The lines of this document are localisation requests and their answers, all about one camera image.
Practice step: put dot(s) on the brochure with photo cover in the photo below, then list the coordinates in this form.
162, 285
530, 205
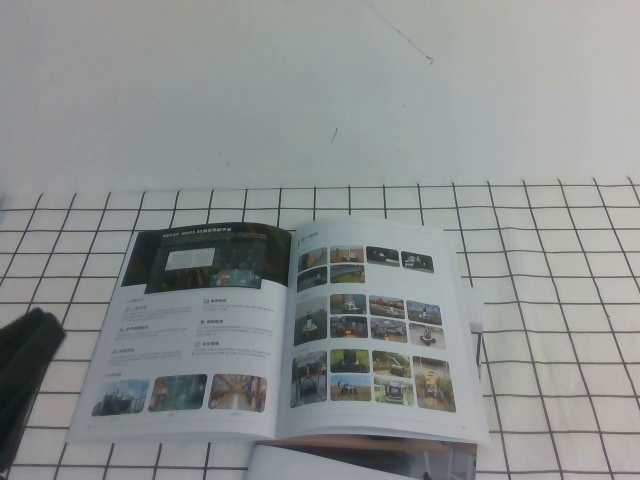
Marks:
280, 465

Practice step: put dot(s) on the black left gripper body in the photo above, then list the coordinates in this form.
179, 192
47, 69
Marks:
12, 400

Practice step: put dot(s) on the white black-grid tablecloth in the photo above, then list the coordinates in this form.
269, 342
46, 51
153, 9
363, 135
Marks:
550, 350

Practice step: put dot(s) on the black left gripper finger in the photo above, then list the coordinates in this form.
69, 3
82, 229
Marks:
45, 350
22, 330

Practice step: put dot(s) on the robot catalogue book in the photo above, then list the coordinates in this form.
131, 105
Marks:
240, 330

